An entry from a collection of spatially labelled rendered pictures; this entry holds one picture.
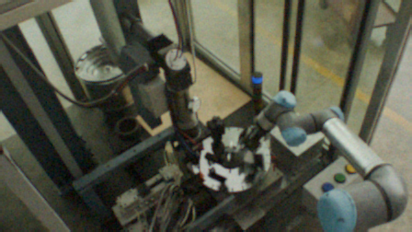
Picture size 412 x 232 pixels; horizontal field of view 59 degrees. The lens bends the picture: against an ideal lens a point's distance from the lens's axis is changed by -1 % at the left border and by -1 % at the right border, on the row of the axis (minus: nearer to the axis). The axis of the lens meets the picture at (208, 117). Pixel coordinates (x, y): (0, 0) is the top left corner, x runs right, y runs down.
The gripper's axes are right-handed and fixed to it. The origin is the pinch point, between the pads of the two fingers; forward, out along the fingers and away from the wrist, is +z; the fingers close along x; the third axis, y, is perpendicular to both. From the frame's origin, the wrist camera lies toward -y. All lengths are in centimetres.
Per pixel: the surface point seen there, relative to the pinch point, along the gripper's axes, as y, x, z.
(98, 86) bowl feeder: -16, -68, 25
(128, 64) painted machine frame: 22, -51, -26
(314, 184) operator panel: 2.7, 32.4, -7.7
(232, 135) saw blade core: -10.4, -4.1, 4.2
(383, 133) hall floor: -125, 110, 23
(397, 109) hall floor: -153, 117, 12
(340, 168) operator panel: -6.8, 39.8, -14.2
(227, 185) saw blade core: 14.3, 1.8, 6.6
